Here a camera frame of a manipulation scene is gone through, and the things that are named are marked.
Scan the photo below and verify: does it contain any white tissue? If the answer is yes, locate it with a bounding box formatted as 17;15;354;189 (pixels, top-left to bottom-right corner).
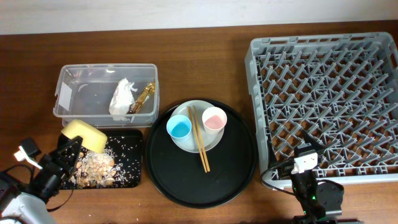
109;78;137;121

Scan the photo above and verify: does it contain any grey dishwasher rack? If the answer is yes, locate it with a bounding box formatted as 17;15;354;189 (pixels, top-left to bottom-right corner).
244;32;397;189

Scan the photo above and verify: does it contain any food scraps pile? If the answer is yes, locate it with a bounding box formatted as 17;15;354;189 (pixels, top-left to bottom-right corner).
70;136;139;189

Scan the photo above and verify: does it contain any black rectangular tray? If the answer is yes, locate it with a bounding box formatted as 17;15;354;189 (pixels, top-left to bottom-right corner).
57;129;144;190

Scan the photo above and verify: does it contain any wooden chopstick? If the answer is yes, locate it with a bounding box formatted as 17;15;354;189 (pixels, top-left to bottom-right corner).
192;106;210;172
187;106;208;173

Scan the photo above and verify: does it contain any gold snack wrapper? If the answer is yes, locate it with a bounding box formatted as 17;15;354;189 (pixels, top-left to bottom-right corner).
128;82;155;114

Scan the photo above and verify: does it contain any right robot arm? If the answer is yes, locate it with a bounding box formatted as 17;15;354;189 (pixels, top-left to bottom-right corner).
289;132;364;224

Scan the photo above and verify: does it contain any yellow bowl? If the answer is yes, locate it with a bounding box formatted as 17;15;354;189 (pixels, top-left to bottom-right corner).
61;119;108;154

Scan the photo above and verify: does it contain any white label on bin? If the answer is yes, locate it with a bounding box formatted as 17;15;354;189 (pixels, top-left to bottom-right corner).
58;82;72;111

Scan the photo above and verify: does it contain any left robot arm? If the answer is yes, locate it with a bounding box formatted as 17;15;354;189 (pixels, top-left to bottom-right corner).
1;136;83;223

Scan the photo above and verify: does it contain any blue cup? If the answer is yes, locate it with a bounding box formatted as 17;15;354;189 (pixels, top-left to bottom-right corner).
166;114;192;142

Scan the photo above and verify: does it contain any round black tray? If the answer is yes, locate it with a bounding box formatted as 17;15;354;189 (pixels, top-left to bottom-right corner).
144;100;258;208

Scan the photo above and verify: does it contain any clear plastic bin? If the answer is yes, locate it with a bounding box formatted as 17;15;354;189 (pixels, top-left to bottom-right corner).
53;63;160;129

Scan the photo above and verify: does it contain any grey plate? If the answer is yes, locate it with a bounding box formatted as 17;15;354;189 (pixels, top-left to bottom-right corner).
171;100;224;153

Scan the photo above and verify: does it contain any pink cup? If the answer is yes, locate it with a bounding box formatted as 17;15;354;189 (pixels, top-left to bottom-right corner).
201;107;228;134

